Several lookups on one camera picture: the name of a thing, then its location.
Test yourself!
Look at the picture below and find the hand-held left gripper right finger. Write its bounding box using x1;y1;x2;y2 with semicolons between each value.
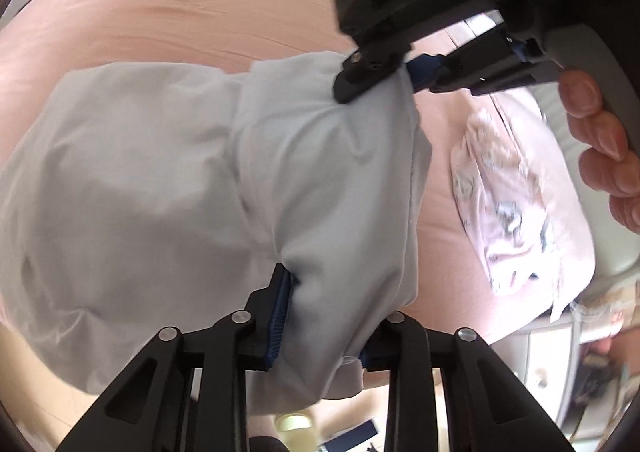
359;311;577;452

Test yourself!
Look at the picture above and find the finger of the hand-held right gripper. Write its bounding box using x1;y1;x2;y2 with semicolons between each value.
334;2;501;104
407;26;562;96

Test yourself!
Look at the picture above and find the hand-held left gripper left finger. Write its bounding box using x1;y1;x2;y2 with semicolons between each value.
60;263;294;452

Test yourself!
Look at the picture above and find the light blue garment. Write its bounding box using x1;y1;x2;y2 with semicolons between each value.
0;51;434;406

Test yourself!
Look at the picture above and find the person's right hand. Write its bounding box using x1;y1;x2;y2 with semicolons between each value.
557;70;640;229

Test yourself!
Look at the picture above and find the dark flat object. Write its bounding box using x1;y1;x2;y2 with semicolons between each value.
322;421;379;452

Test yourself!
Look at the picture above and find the pale green slipper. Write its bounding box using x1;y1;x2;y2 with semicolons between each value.
274;413;314;433

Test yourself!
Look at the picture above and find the pink pillow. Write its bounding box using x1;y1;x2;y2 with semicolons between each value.
492;87;597;324

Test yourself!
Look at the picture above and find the pink printed garment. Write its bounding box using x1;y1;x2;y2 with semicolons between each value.
450;108;568;296

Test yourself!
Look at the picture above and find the white nightstand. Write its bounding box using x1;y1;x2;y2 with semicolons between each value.
492;319;622;433

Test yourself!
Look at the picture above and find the dark bag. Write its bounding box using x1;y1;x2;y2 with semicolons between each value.
575;346;632;414

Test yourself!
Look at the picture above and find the grey padded headboard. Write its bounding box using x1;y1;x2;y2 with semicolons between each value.
535;22;640;285

